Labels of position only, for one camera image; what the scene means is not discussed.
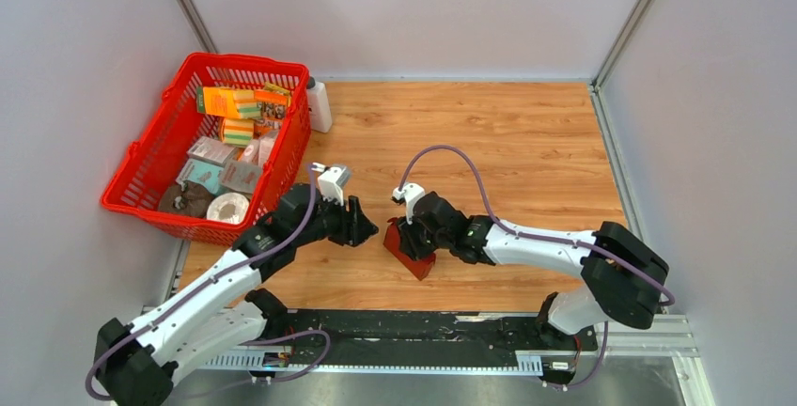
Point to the brown bag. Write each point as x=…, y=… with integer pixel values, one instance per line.
x=187, y=199

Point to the pink white box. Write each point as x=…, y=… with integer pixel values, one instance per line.
x=212, y=151

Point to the red plastic basket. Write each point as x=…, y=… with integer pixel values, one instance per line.
x=153, y=162

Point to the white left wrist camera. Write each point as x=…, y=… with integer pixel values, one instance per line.
x=331, y=181

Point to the right aluminium frame post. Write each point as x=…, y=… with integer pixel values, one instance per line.
x=624, y=36

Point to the white tape roll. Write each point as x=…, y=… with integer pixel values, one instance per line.
x=228, y=208

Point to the teal white packet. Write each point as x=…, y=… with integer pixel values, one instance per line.
x=205, y=174

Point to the red paper box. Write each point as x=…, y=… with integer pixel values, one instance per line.
x=410, y=244

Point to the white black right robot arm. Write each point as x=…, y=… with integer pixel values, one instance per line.
x=623, y=278

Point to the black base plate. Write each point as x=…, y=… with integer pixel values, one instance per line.
x=426, y=339

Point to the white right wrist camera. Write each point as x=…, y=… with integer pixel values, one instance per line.
x=408, y=195

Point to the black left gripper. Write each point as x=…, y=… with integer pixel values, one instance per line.
x=354, y=217

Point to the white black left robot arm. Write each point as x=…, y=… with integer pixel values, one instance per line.
x=205, y=303

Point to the yellow green sponge pack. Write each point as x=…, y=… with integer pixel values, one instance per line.
x=236, y=132

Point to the pink grey packet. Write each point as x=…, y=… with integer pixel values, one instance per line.
x=240, y=177

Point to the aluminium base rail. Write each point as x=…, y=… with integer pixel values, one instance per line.
x=668, y=338

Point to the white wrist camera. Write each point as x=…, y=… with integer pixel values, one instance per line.
x=331, y=181
x=408, y=195

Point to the white plastic bottle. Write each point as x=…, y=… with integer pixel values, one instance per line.
x=320, y=114

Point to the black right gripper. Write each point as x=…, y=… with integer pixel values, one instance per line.
x=408, y=242

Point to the orange snack packet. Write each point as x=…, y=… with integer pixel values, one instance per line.
x=273, y=103

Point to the orange green box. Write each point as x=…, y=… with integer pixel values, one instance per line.
x=227, y=102

